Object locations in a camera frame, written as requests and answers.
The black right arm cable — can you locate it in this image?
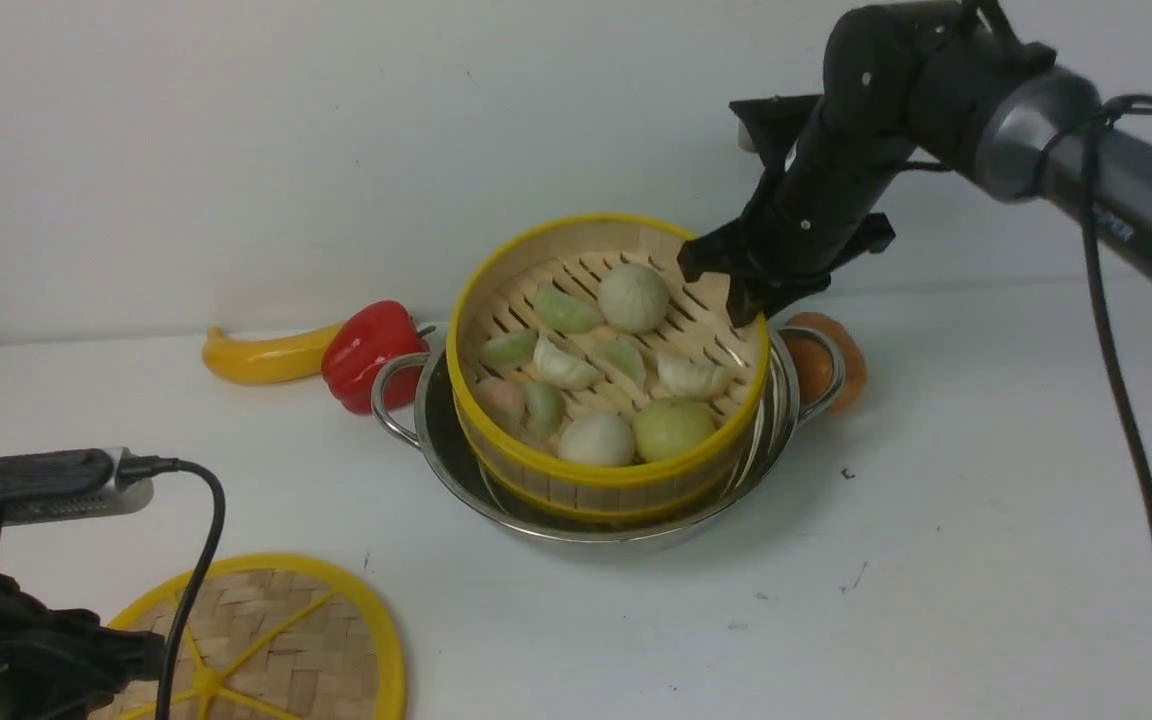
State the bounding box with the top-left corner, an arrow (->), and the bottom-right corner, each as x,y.
1036,94 -> 1152,720

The brown plastic potato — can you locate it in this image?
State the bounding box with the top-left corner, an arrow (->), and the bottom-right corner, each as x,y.
781,313 -> 867,414

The green dumpling upper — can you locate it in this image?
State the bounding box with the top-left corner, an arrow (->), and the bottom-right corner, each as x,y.
532,285 -> 605,334

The white dumpling right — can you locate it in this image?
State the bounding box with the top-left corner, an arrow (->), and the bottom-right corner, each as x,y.
655,353 -> 732,401

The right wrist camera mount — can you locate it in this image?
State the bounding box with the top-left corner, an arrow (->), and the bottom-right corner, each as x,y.
728,94 -> 823,176

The white round bun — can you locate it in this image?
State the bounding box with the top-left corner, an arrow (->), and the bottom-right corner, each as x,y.
558,411 -> 636,468
596,263 -> 670,334

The black left camera cable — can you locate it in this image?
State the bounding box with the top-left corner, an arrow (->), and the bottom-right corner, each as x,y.
116,455 -> 228,720

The bamboo steamer basket yellow rim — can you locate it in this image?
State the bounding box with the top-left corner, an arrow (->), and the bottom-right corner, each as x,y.
445,213 -> 771,521

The pink dumpling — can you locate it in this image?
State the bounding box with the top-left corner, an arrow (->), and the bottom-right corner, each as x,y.
473,377 -> 526,435

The white dumpling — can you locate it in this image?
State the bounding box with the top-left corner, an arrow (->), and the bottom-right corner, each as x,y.
532,336 -> 604,391
655,353 -> 732,401

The green dumpling lower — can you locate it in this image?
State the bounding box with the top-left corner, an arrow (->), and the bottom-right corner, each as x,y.
521,381 -> 566,441

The white round bun lower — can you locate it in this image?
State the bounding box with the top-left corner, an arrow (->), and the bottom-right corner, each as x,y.
558,411 -> 636,468

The green dumpling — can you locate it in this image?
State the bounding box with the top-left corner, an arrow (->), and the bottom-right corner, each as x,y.
477,328 -> 540,372
594,338 -> 647,389
521,381 -> 566,441
532,285 -> 605,334

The red plastic bell pepper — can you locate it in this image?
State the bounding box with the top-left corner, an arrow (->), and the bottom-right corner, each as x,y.
320,300 -> 429,415

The green round bun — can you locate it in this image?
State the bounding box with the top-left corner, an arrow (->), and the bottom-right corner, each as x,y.
631,397 -> 717,462

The white dumpling centre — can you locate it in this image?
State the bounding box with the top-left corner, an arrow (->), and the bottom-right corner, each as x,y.
532,336 -> 604,391

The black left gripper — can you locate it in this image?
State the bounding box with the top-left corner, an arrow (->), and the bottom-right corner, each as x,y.
0,500 -> 167,720

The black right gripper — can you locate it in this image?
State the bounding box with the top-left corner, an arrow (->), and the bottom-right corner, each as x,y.
677,152 -> 897,329

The green dumpling centre right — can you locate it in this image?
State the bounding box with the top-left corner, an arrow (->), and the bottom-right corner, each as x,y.
594,338 -> 647,389

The stainless steel pot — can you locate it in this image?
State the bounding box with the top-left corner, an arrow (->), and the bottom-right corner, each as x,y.
372,325 -> 846,559

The green dumpling left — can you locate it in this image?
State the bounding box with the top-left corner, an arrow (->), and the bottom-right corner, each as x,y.
477,328 -> 540,372

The woven bamboo lid yellow rim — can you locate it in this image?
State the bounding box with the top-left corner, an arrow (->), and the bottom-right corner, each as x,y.
88,553 -> 408,720

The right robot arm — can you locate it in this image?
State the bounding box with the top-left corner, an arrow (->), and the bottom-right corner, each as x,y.
677,1 -> 1152,328

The yellow plastic banana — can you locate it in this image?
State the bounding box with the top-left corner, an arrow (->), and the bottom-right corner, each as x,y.
200,323 -> 343,386

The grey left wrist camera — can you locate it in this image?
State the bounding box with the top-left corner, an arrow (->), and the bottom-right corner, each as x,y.
0,447 -> 156,525

